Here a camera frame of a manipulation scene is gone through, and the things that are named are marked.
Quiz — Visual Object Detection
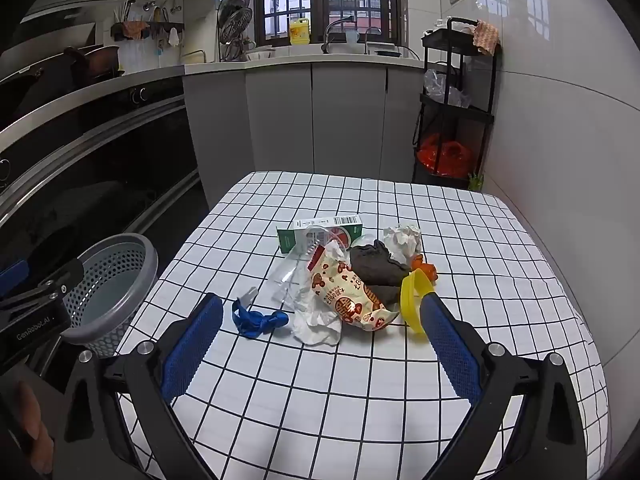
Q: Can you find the checked dish cloth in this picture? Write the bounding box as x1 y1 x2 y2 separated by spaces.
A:
472 20 501 56

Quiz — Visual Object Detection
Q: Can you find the crumpled white paper ball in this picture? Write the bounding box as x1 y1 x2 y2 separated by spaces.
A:
383 224 422 263

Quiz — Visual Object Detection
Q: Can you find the black utensil rack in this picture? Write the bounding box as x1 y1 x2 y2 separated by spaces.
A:
110 21 185 42

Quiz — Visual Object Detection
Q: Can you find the white tissue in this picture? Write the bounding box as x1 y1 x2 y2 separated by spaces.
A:
291 285 343 347

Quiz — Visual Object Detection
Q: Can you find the black table fan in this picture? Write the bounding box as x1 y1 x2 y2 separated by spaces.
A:
216 0 253 61

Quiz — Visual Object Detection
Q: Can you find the dark wok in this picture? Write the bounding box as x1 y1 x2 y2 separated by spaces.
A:
65 45 121 83

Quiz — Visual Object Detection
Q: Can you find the black trolley rack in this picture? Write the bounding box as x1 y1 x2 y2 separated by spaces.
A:
412 17 501 191

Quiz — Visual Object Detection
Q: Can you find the orange peel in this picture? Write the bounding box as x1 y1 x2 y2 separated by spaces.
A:
411 255 437 283

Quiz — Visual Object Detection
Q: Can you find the dark framed window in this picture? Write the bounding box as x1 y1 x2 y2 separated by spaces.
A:
254 0 407 46

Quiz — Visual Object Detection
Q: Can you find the yellow detergent bottle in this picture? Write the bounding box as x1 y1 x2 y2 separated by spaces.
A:
289 16 311 45

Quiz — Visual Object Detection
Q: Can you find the clear plastic bag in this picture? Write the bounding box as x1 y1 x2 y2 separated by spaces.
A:
424 67 472 108

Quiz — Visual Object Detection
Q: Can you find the grey perforated basket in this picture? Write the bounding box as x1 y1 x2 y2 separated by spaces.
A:
59 233 159 358

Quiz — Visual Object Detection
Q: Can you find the metal sink faucet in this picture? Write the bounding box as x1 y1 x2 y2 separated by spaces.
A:
321 16 356 54

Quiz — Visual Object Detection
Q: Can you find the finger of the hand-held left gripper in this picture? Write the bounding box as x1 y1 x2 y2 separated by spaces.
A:
0 258 84 312
0 259 27 295

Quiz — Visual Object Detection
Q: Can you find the dark brown cloth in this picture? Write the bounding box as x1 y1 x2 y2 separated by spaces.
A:
347 240 412 306

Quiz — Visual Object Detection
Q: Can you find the clear plastic cup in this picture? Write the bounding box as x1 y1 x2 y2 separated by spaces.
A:
265 225 351 307

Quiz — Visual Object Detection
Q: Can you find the white black checked tablecloth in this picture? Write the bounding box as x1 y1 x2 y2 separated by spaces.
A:
107 171 612 480

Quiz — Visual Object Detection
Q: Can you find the blue balloon scrap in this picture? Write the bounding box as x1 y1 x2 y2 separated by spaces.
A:
232 297 290 337

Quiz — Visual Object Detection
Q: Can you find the red plastic bag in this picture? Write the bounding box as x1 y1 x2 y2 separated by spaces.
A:
417 133 473 178

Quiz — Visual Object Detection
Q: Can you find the green white carton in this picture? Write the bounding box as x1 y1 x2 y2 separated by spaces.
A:
276 214 363 255

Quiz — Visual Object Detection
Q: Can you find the yellow plastic ring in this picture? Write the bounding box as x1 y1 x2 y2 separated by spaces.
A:
400 268 433 336

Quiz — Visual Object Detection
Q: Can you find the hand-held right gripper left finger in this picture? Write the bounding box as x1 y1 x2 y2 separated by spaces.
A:
52 292 224 480

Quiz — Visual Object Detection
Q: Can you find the printed snack wrapper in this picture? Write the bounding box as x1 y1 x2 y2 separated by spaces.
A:
306 240 400 333

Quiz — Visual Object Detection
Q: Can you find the range hood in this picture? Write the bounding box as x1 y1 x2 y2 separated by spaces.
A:
0 0 151 53

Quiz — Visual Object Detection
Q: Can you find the grey kitchen cabinet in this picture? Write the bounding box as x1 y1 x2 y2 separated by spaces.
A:
182 57 426 178

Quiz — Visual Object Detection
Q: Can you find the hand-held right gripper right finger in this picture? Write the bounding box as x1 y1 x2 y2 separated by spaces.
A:
419 292 601 480

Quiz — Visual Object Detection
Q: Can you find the black built-in oven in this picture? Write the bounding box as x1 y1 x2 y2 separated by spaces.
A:
0 75 211 286

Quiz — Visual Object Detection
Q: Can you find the person's left hand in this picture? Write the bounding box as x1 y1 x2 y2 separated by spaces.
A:
0 377 55 478

